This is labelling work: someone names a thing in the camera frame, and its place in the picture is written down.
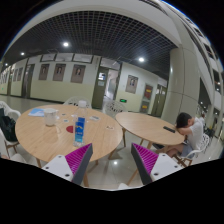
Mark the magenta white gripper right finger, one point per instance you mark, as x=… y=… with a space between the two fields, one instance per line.
x=152 y=166

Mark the dark open doorway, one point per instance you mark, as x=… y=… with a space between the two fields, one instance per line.
x=105 y=86

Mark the framed portrait on wall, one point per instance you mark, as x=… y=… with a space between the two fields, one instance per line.
x=78 y=74

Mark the small card on table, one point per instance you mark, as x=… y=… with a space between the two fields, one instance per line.
x=94 y=118

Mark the black bag on chair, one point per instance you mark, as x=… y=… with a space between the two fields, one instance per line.
x=7 y=125

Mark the blue paper sheet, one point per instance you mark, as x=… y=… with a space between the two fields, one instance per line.
x=37 y=112

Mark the round wooden table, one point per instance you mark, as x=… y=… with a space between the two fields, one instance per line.
x=149 y=128
x=44 y=143

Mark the white chair left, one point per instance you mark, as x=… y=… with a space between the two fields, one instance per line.
x=12 y=114

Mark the green exit sign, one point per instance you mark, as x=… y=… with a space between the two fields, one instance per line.
x=123 y=100

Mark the red round coaster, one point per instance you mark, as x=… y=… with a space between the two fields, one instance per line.
x=70 y=129

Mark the clear plastic cup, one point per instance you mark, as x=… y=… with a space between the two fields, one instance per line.
x=50 y=116

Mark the near round wooden table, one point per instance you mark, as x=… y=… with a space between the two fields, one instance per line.
x=44 y=143

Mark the person in white shirt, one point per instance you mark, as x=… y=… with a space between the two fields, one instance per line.
x=192 y=129

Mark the black phone on table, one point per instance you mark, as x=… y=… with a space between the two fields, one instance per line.
x=169 y=129

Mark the white chair under person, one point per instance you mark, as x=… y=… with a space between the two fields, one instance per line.
x=187 y=160

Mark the clear plastic water bottle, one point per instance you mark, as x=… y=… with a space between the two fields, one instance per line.
x=79 y=123

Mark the far round wooden table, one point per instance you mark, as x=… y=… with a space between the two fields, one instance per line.
x=149 y=128

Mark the white chair behind table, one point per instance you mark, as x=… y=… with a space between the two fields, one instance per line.
x=76 y=99

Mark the white chair centre back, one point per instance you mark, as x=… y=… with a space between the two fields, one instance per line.
x=112 y=108

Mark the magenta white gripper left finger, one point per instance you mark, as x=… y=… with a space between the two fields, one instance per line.
x=71 y=167

